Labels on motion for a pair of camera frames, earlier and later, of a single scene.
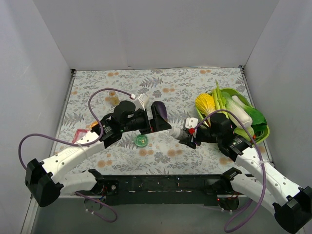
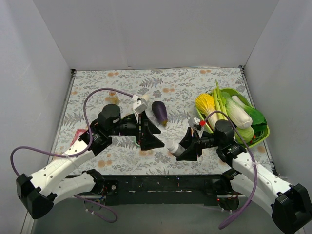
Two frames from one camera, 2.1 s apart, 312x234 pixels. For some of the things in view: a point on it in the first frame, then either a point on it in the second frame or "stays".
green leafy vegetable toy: x=259 y=123 stays
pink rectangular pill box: x=79 y=134 stays
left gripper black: x=148 y=122 to x=140 y=131
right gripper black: x=191 y=139 stays
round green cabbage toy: x=242 y=132 stays
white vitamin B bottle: x=179 y=133 to x=175 y=148
